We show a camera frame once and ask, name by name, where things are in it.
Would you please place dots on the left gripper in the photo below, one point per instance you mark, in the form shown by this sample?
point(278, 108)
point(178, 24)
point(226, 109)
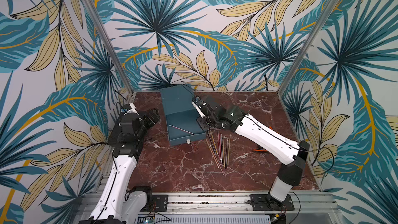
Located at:
point(155, 116)

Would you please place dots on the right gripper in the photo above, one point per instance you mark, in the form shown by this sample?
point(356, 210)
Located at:
point(204, 110)

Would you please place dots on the pink pencil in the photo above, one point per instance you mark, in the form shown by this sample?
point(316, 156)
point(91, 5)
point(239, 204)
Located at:
point(180, 129)

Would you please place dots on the teal top drawer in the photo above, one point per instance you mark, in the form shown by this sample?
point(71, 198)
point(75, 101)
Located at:
point(186, 122)

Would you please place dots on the teal drawer cabinet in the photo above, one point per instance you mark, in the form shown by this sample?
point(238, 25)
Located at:
point(178, 100)

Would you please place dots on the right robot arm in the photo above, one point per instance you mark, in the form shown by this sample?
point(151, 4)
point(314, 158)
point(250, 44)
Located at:
point(291, 154)

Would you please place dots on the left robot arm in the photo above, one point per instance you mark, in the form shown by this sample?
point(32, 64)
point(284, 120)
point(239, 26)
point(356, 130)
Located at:
point(117, 204)

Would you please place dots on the red pencil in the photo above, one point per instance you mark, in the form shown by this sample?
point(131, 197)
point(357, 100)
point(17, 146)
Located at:
point(219, 146)

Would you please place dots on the small circuit board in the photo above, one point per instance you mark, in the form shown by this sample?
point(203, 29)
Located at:
point(145, 220)

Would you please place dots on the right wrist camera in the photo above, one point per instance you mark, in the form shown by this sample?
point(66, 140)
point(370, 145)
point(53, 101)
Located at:
point(195, 101)

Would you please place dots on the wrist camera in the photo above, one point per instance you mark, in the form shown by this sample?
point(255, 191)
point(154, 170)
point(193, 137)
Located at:
point(129, 108)
point(195, 101)

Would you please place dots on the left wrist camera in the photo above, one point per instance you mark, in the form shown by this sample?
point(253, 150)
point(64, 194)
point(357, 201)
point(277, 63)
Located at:
point(129, 108)

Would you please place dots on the orange handled tool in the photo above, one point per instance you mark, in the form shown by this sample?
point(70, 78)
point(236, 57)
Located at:
point(260, 149)

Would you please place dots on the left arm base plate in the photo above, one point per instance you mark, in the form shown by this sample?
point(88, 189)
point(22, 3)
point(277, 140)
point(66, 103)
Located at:
point(157, 203)

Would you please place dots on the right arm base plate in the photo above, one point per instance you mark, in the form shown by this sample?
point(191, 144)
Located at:
point(264, 202)

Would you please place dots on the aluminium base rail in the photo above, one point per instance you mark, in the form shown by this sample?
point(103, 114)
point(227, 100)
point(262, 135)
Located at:
point(231, 207)

